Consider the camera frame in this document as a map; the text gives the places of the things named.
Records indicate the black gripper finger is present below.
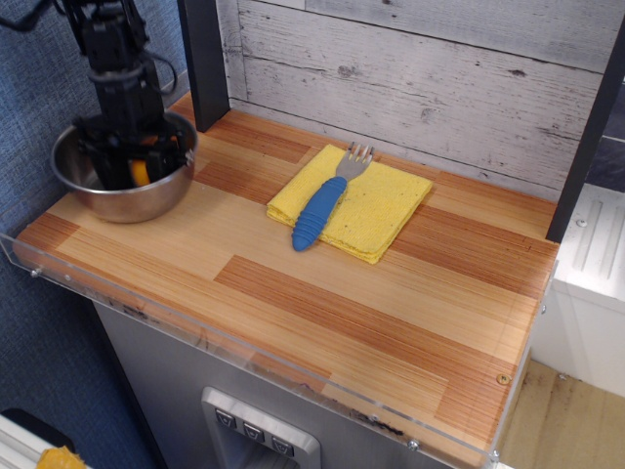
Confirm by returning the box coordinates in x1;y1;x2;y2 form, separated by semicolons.
146;147;179;183
90;148;135;191

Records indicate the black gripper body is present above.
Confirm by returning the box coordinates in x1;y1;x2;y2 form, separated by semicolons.
74;72;188;164

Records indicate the orange cheese wedge toy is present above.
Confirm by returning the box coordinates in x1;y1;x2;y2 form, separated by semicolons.
129;136;157;187

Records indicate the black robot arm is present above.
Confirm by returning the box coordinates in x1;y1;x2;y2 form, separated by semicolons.
62;1;189;191

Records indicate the stainless steel bowl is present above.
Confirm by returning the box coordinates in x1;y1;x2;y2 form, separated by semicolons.
51;111;198;224

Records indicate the grey toy fridge cabinet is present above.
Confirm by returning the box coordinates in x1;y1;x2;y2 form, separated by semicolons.
96;305;441;468

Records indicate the yellow folded cloth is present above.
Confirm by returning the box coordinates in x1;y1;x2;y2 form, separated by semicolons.
267;145;433;264

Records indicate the silver dispenser button panel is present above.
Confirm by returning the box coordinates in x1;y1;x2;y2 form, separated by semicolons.
201;387;322;468

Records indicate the clear acrylic table guard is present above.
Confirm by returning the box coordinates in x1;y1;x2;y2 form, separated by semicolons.
3;221;555;468

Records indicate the white side cabinet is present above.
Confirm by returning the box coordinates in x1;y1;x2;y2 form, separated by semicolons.
530;184;624;396

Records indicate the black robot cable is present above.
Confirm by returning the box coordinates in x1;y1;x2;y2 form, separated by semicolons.
0;0;178;97

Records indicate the left black vertical post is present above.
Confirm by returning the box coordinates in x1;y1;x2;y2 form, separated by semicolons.
178;0;230;132

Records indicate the black vertical post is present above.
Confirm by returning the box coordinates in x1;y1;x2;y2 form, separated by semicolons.
178;0;230;132
546;21;624;243

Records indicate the blue handled fork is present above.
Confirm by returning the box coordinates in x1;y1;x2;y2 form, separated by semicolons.
292;142;375;252

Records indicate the right black vertical post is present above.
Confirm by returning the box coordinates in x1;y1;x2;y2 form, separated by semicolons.
546;21;624;243

